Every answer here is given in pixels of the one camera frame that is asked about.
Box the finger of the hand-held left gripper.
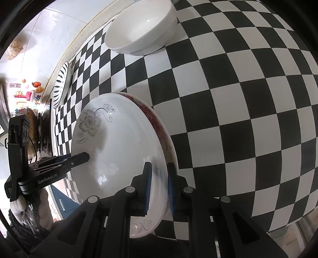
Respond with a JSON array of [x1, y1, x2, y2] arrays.
[[29, 154, 72, 167], [58, 152, 90, 172]]

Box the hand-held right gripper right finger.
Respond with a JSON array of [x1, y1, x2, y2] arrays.
[[167, 162, 294, 258]]

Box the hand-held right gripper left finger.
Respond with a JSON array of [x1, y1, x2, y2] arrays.
[[28, 162, 152, 258]]

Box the white plate with grey flowers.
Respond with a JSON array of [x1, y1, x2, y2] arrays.
[[70, 93, 167, 239]]

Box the white plate with red flowers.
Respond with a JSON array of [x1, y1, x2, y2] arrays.
[[119, 92, 178, 216]]

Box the white plate with leaf stripes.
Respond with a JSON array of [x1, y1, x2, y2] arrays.
[[52, 62, 73, 109]]

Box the person's left forearm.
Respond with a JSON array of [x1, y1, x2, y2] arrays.
[[7, 187, 62, 248]]

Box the blue cabinet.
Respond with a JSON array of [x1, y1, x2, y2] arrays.
[[48, 185, 80, 221]]

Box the black white checkered tablecloth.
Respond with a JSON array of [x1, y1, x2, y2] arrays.
[[51, 0, 318, 240]]

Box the plain white bowl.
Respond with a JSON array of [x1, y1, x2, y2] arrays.
[[104, 2, 177, 55]]

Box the colourful wall stickers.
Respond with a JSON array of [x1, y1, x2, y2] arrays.
[[9, 79, 45, 115]]

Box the beige wall ornament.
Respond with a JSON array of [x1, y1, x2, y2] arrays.
[[7, 40, 24, 60]]

